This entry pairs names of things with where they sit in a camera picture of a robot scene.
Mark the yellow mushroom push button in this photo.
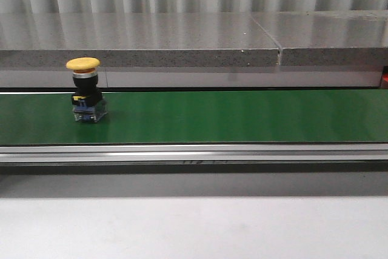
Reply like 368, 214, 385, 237
66, 57, 107, 123

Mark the green conveyor belt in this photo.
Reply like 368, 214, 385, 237
1, 89, 387, 146

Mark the grey stone slab right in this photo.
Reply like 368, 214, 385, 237
251, 10, 387, 70

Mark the grey stone slab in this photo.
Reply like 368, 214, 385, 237
1, 13, 278, 68
251, 10, 387, 70

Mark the grey stone slab left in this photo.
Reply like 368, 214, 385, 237
1, 13, 278, 68

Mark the aluminium conveyor side rail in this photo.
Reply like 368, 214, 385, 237
1, 143, 387, 166

